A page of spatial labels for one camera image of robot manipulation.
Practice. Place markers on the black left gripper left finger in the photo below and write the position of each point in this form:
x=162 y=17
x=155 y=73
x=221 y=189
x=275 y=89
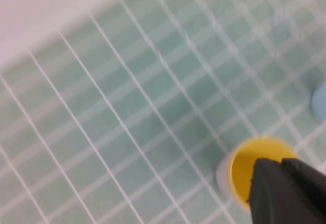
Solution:
x=275 y=198

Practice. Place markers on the green white checked tablecloth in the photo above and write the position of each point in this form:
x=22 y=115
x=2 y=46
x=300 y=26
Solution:
x=127 y=107

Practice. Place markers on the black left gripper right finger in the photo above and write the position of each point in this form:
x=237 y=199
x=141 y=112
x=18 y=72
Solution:
x=308 y=175

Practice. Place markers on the blue plastic cup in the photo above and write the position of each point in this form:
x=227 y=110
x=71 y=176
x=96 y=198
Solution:
x=319 y=104

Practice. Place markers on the yellow plastic cup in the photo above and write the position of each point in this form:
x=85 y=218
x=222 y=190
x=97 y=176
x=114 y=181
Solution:
x=242 y=173

